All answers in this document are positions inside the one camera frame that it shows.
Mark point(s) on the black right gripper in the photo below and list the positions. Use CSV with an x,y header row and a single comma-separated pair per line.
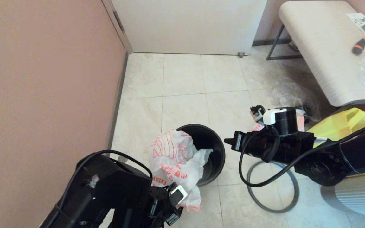
x,y
280,147

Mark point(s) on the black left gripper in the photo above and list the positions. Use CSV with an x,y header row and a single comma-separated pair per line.
x,y
163,209

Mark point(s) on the bottle-filled white orange trash bag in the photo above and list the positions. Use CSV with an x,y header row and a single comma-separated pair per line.
x,y
301,122

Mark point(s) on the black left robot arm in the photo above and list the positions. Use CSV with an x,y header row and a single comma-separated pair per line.
x,y
112,196

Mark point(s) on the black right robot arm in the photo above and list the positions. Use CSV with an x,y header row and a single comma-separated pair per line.
x,y
353,155

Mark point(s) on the black round trash bin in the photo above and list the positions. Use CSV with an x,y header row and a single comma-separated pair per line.
x,y
215,152

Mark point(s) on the clear crumpled plastic bag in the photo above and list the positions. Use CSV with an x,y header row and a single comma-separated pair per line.
x,y
285,93

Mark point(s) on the yellow fabric tote bag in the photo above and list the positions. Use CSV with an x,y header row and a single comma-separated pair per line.
x,y
341,126

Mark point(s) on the round metal floor drain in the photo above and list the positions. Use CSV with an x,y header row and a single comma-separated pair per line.
x,y
124,160

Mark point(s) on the small metal door stop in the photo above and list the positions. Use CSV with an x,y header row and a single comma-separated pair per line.
x,y
241,54

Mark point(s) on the black metal table leg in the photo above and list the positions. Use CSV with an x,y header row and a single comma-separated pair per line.
x,y
274,46

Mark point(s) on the grey white shoe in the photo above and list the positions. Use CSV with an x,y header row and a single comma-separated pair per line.
x,y
293,46

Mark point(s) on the white door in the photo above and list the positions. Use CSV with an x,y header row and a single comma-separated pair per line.
x,y
185,25

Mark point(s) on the light wood table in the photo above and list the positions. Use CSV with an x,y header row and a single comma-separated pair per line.
x,y
322,47

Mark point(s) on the grey ribbed round object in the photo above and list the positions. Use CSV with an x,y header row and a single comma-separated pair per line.
x,y
360,196

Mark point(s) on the black orange marker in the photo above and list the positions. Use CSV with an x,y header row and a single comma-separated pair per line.
x,y
359,47

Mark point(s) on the black white printed booklet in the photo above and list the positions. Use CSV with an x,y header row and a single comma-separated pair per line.
x,y
363,21

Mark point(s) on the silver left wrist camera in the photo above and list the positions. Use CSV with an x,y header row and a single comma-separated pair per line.
x,y
178,193

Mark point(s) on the grey door frame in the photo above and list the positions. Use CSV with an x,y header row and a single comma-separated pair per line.
x,y
121,31

